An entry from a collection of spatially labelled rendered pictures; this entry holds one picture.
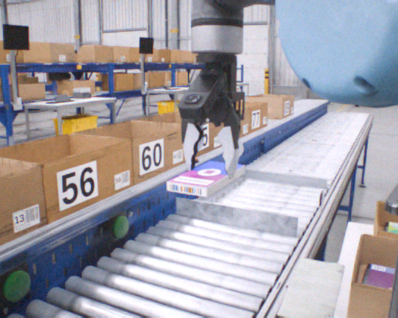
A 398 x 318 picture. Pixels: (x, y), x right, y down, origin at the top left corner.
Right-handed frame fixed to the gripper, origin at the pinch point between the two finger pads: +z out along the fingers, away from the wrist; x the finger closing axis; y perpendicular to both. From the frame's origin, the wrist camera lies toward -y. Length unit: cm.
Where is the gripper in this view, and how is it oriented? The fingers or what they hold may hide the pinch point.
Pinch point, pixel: (208, 170)
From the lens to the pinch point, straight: 69.9
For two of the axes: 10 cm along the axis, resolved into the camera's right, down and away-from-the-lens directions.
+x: -8.8, -1.0, 4.6
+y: 4.7, -1.7, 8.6
